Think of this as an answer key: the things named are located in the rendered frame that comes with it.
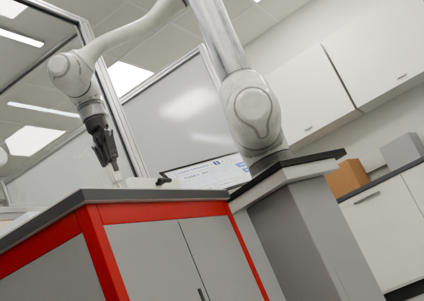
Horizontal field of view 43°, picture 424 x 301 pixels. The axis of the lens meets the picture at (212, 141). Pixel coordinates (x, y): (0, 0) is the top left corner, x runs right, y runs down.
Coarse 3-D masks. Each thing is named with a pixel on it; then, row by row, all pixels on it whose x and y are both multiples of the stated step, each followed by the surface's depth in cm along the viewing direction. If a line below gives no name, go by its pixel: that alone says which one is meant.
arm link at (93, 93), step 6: (90, 84) 182; (96, 84) 188; (90, 90) 183; (96, 90) 186; (84, 96) 183; (90, 96) 185; (96, 96) 187; (72, 102) 187; (78, 102) 185; (84, 102) 185
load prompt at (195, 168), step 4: (216, 160) 286; (220, 160) 286; (224, 160) 287; (204, 164) 282; (208, 164) 282; (212, 164) 283; (216, 164) 283; (220, 164) 283; (188, 168) 278; (192, 168) 278; (196, 168) 278; (200, 168) 278; (204, 168) 278; (176, 172) 274; (180, 172) 274; (184, 172) 274; (188, 172) 274
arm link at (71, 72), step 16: (160, 0) 192; (176, 0) 191; (144, 16) 191; (160, 16) 192; (112, 32) 180; (128, 32) 184; (144, 32) 189; (96, 48) 175; (112, 48) 181; (48, 64) 169; (64, 64) 167; (80, 64) 172; (64, 80) 169; (80, 80) 173
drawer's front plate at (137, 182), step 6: (126, 180) 166; (132, 180) 166; (138, 180) 169; (144, 180) 172; (150, 180) 175; (156, 180) 178; (174, 180) 188; (132, 186) 164; (138, 186) 167; (144, 186) 170; (150, 186) 173; (156, 186) 176; (162, 186) 179; (168, 186) 183; (174, 186) 186
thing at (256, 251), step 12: (240, 216) 269; (240, 228) 266; (252, 228) 269; (252, 240) 266; (252, 252) 263; (264, 252) 266; (264, 264) 263; (264, 276) 260; (264, 288) 257; (276, 288) 259; (276, 300) 257
